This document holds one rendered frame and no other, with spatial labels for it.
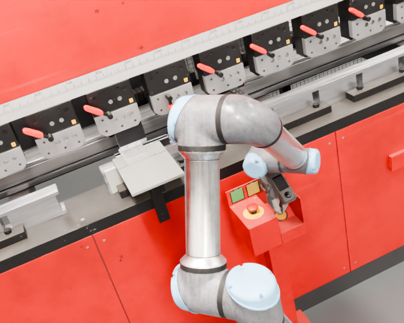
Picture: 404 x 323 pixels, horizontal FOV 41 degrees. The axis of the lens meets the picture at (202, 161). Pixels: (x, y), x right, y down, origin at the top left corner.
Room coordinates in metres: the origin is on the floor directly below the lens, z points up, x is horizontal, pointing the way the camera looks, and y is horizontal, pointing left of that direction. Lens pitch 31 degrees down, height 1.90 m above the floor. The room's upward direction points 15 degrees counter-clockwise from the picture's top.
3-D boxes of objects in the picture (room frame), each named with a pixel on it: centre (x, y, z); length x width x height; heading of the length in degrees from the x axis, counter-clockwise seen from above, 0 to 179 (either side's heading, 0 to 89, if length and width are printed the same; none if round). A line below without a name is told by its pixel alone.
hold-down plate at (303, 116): (1.80, -0.38, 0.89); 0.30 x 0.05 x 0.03; 104
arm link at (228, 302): (0.93, -0.03, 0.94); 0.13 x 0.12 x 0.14; 58
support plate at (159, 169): (1.56, 0.18, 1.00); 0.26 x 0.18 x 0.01; 14
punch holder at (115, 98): (1.70, 0.24, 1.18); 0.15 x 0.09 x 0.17; 104
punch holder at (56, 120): (1.65, 0.44, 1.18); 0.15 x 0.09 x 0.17; 104
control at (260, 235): (1.47, -0.17, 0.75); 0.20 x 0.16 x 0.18; 104
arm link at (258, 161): (1.37, -0.18, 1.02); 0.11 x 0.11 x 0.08; 58
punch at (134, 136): (1.71, 0.22, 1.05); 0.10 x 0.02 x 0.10; 104
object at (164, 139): (1.71, 0.19, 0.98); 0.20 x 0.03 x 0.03; 104
